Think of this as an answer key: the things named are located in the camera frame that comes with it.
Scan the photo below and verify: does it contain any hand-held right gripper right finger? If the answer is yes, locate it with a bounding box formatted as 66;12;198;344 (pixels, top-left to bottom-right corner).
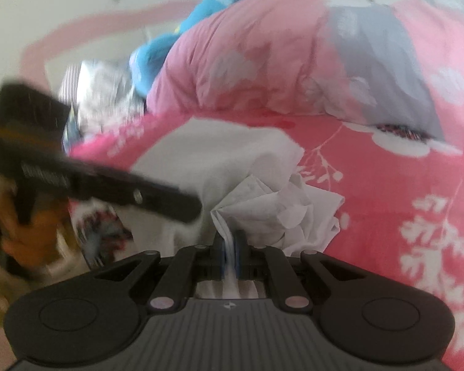
234;230;366;313

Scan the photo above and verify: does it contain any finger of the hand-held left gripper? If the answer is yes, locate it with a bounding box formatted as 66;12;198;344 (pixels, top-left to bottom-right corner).
75;161;202;224

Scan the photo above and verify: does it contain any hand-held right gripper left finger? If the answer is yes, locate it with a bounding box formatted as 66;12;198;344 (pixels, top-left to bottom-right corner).
95;230;227;313

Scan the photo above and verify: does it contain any white shirt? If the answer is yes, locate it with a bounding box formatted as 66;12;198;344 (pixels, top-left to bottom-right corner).
116;118;345;298

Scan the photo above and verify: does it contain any person's left hand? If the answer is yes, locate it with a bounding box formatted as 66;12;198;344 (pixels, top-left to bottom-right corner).
0;180;80;275

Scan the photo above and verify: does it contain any blue printed cushion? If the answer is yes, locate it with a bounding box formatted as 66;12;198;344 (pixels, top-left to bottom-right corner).
129;0;248;97

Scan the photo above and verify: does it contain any red floral bed blanket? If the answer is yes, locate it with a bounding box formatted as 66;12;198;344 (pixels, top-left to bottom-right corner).
67;108;464;368

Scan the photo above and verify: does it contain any pink floral quilt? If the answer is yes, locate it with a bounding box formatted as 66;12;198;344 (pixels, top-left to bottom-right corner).
145;0;464;142

